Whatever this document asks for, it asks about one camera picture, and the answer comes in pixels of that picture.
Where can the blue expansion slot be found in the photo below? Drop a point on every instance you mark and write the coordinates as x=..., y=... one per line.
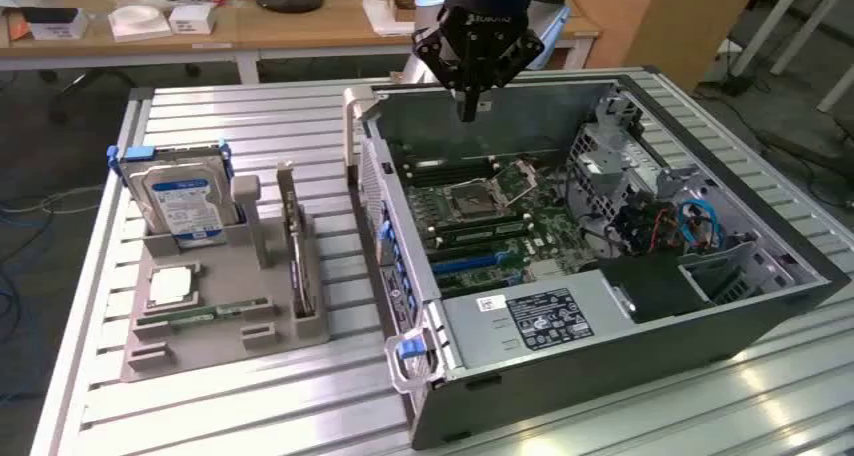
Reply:
x=467, y=265

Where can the loose green RAM stick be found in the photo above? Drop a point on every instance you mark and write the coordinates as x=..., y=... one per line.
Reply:
x=200, y=313

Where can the black chair base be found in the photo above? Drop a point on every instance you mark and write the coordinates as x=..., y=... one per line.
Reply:
x=87, y=83

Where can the wooden desk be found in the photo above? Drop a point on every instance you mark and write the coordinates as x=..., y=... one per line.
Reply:
x=300, y=26

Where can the graphics card with metal bracket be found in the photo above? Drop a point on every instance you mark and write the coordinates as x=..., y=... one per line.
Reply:
x=296, y=256

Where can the installed RAM stick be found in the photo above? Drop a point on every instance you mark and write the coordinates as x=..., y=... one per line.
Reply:
x=480, y=231

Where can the white paper stack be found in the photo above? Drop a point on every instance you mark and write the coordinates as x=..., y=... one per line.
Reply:
x=387, y=18

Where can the small white labelled box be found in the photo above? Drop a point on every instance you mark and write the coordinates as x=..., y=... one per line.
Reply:
x=192, y=20

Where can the white box with black lid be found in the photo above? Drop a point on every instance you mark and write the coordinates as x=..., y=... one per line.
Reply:
x=60, y=26

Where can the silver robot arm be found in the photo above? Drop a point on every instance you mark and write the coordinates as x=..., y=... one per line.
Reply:
x=420, y=71

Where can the hard disk with blue rails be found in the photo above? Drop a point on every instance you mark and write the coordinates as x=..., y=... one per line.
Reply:
x=187, y=201

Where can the metal disk cage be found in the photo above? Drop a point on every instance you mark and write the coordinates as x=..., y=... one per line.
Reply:
x=600, y=176

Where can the green motherboard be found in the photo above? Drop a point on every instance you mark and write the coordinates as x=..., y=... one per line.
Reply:
x=534, y=231

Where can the white flat box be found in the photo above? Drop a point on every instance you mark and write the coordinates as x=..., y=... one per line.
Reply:
x=140, y=23

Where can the blue case latch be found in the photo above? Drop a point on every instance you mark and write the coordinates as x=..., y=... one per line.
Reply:
x=408, y=350

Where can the silver chipset heatsink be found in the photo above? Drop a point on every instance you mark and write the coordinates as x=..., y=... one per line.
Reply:
x=548, y=270

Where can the black open PC case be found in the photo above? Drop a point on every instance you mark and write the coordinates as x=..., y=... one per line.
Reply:
x=600, y=376

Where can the grey parts rack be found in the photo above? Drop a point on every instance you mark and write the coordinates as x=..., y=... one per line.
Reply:
x=220, y=336

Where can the wooden cabinet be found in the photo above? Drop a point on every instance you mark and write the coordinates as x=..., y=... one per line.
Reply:
x=667, y=21

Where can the CPU socket with metal frame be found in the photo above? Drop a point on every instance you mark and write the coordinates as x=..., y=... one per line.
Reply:
x=516, y=181

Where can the grey power supply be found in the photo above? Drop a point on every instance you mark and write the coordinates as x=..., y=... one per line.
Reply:
x=480, y=336

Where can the CPU chip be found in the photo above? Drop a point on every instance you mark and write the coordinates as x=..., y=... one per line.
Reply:
x=172, y=286

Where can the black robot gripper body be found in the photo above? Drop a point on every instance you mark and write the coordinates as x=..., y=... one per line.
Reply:
x=483, y=26

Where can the metal disk bay bracket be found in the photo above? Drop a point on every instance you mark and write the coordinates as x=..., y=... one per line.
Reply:
x=734, y=276

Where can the white table frame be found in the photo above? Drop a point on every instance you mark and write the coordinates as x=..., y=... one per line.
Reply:
x=767, y=26

